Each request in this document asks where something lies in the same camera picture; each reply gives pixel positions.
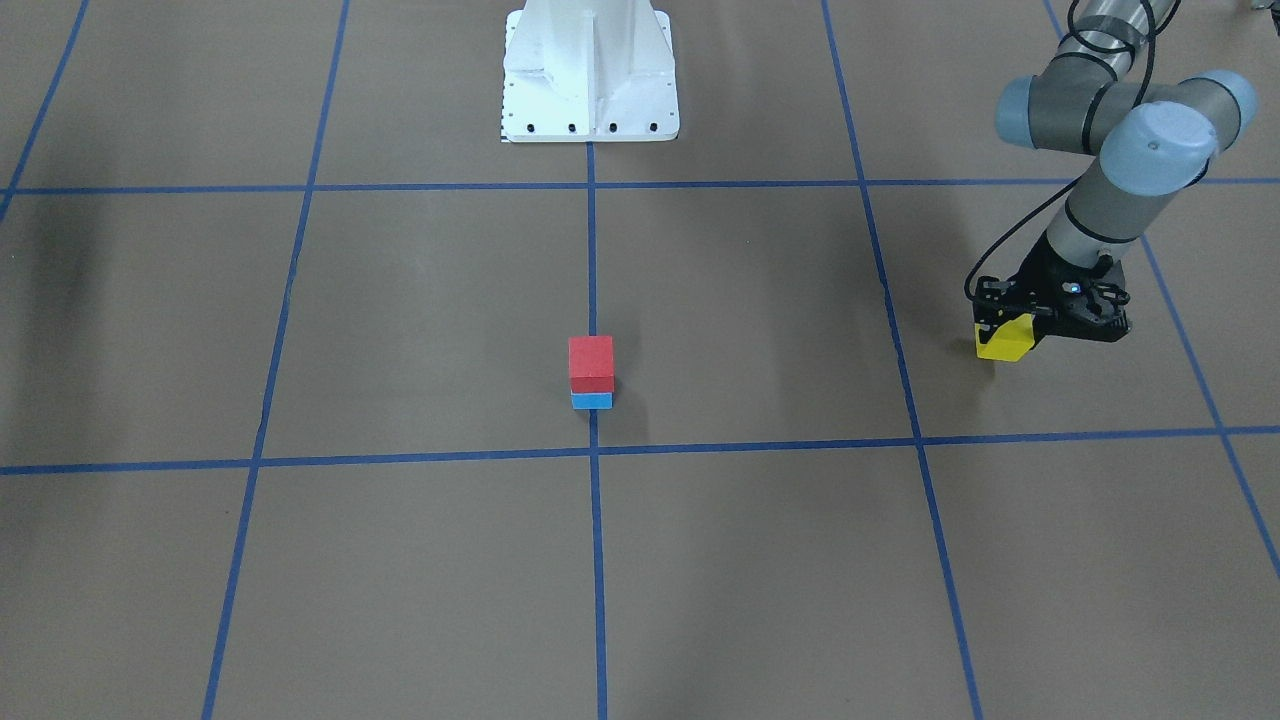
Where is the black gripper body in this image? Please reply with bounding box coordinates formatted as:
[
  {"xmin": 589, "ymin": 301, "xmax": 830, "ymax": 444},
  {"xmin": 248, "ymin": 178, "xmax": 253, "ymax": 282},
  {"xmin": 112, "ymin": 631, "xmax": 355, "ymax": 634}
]
[{"xmin": 1014, "ymin": 236, "xmax": 1132, "ymax": 343}]

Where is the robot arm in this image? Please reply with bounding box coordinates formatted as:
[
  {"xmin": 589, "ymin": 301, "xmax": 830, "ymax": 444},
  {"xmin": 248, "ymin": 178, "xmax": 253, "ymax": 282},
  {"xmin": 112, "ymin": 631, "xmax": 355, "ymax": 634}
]
[{"xmin": 965, "ymin": 1, "xmax": 1258, "ymax": 361}]

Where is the yellow block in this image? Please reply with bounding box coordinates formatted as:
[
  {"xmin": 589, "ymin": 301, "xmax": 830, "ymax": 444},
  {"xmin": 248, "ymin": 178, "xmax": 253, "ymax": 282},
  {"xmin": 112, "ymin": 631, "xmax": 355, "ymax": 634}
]
[{"xmin": 974, "ymin": 314, "xmax": 1038, "ymax": 363}]

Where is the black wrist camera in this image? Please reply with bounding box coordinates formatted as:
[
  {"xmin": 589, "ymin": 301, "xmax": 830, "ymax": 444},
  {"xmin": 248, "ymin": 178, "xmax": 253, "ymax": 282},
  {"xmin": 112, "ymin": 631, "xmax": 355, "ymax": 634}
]
[{"xmin": 972, "ymin": 275, "xmax": 1036, "ymax": 331}]

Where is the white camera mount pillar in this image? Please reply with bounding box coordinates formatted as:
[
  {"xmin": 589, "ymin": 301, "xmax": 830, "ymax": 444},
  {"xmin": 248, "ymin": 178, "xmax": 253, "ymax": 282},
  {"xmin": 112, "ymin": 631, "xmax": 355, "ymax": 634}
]
[{"xmin": 500, "ymin": 1, "xmax": 681, "ymax": 143}]

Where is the blue block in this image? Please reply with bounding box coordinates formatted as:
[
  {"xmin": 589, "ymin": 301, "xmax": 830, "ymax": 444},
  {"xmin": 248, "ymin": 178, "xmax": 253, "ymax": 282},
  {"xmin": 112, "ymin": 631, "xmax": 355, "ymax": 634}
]
[{"xmin": 570, "ymin": 392, "xmax": 614, "ymax": 411}]

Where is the red block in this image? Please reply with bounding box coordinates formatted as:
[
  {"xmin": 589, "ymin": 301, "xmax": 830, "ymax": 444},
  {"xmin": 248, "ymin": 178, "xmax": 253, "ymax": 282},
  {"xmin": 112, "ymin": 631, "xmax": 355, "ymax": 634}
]
[{"xmin": 568, "ymin": 334, "xmax": 616, "ymax": 395}]

